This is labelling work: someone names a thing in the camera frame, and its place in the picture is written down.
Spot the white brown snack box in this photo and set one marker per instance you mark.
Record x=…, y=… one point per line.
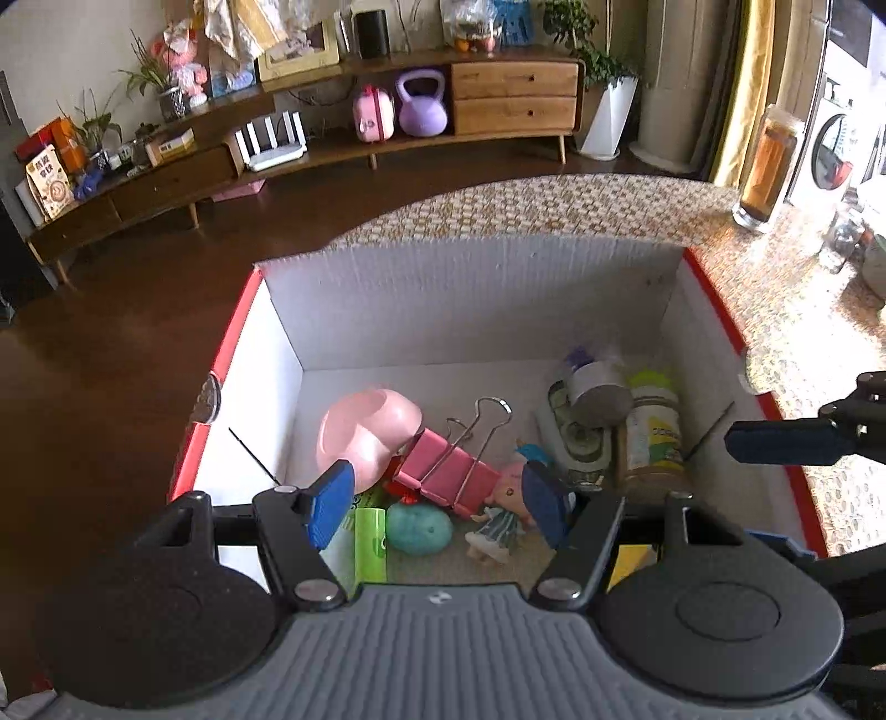
x=50, y=183

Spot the pink plush doll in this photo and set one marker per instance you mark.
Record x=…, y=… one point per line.
x=183, y=69

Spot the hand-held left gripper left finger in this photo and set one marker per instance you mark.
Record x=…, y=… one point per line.
x=329, y=502

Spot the drinking glass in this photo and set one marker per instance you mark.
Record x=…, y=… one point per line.
x=841, y=242

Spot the black cabinet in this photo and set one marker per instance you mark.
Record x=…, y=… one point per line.
x=17, y=242

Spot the teal oval toy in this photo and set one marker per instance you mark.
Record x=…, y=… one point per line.
x=419, y=529

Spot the small doll with blue hat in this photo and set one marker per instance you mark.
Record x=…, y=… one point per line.
x=509, y=491

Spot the pink binder clip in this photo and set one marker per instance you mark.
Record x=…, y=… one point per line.
x=450, y=471

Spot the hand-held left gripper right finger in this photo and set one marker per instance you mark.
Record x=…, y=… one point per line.
x=547, y=509

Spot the white washing machine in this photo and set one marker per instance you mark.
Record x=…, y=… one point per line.
x=830, y=138

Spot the yellow curtain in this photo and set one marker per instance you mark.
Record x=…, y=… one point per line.
x=747, y=83

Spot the pink plastic cup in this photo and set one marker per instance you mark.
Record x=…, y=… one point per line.
x=367, y=429

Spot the small leafy plant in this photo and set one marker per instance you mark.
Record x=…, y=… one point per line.
x=93, y=131

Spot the green mug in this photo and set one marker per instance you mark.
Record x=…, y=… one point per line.
x=875, y=266

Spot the black speaker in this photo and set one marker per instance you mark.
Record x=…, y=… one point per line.
x=372, y=34

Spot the yellow green bottle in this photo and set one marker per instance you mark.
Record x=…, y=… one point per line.
x=650, y=436

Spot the small cream box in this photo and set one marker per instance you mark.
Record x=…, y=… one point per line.
x=169, y=147

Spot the pink flat box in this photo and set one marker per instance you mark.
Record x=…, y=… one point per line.
x=239, y=190

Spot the floral sheet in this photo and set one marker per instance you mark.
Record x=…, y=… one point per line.
x=242, y=24

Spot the tall glass tea bottle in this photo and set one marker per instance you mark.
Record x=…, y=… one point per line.
x=765, y=173

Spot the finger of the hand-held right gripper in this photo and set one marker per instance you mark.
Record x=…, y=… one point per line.
x=782, y=442
x=858, y=578

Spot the red cardboard box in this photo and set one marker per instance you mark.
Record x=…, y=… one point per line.
x=450, y=311

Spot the orange box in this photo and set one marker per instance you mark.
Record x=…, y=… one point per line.
x=69, y=145

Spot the green plant in vase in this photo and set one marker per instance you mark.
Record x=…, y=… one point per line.
x=166, y=97

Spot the blue toy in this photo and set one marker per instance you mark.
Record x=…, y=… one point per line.
x=88, y=185

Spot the potted tree in white pot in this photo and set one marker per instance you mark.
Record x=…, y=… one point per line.
x=609, y=104

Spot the green stick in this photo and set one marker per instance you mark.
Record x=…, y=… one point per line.
x=372, y=547

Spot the white router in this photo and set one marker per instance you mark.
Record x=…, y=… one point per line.
x=273, y=156

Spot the wooden tv cabinet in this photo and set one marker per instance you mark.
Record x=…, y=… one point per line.
x=512, y=97

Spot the patterned tablecloth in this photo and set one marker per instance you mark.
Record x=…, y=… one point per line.
x=554, y=201

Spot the white standing air conditioner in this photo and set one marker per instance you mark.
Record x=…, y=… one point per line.
x=685, y=83

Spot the purple kettlebell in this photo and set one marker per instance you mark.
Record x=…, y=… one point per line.
x=422, y=114

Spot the cream picture frame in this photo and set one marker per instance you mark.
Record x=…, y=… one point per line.
x=277, y=66

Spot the pink toy case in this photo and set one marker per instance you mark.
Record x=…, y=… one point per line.
x=374, y=116

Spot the plastic bag of fruit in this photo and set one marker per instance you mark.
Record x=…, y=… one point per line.
x=467, y=24

